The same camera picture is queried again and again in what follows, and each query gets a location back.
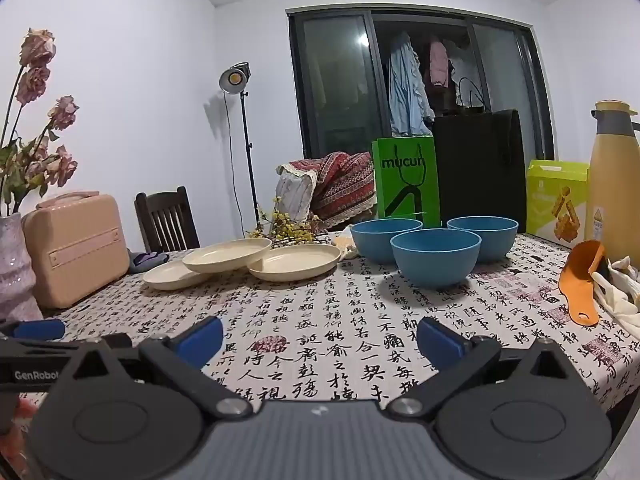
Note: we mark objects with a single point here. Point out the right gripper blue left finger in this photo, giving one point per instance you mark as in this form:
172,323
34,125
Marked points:
177,363

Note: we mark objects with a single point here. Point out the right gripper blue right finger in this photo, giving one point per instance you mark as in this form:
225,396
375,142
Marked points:
460,363

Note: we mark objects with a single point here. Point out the cream plate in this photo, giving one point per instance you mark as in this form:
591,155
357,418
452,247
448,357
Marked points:
296,263
228,256
173,275

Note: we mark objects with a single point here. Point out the glittery pink vase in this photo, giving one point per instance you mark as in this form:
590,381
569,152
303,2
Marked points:
17,279

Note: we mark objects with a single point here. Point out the blue bowl front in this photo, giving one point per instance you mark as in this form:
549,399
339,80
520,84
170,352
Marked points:
436,258

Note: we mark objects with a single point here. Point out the blue bowl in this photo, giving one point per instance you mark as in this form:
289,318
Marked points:
436,258
497,234
372,237

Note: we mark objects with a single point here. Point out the grey purple cloth pouch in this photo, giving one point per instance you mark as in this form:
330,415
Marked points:
141,262

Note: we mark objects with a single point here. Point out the calligraphy print tablecloth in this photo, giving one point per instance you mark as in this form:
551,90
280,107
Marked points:
352,333

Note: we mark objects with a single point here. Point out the blue bowl right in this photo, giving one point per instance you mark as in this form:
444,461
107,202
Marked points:
497,234

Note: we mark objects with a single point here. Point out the pink small suitcase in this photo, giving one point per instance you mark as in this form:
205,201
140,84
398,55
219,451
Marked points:
77,247

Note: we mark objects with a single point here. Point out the dark wooden chair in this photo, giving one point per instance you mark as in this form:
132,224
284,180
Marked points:
166,221

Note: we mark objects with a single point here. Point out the orange plastic scoop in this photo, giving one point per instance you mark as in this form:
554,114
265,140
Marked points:
576,283

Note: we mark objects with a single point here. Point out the blue bowl left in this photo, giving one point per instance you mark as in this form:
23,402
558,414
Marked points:
372,237

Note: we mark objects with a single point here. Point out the yellow dotted work glove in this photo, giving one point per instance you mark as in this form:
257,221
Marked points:
346,245

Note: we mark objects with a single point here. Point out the yellow flower branches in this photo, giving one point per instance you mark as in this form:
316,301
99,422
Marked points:
282,230

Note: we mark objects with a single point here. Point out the cream cloth bag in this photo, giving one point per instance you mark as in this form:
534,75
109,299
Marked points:
616,290

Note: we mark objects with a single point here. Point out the green paper shopping bag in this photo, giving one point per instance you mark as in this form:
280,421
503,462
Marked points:
406,179

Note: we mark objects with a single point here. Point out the green snack box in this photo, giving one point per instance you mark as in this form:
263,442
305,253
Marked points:
556,201

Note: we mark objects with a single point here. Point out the black paper bag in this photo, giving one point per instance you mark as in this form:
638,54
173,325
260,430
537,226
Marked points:
481,166

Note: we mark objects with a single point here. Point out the red patterned blanket on chair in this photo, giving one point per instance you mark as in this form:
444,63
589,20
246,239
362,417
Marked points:
336,188

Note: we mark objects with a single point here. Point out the dried pink roses bouquet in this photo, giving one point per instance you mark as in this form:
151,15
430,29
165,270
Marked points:
33,155

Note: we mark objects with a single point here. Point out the hanging blue shirt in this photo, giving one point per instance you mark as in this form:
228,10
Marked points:
410,112

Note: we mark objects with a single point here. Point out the studio lamp on stand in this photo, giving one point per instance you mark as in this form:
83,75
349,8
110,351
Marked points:
233,82

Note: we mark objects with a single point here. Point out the hanging white garment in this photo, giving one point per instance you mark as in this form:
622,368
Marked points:
464,75

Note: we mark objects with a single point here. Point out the hanging pink garment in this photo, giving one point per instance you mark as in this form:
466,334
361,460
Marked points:
439,65

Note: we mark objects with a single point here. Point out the dark sliding glass door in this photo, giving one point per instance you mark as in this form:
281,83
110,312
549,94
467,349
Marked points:
340,57

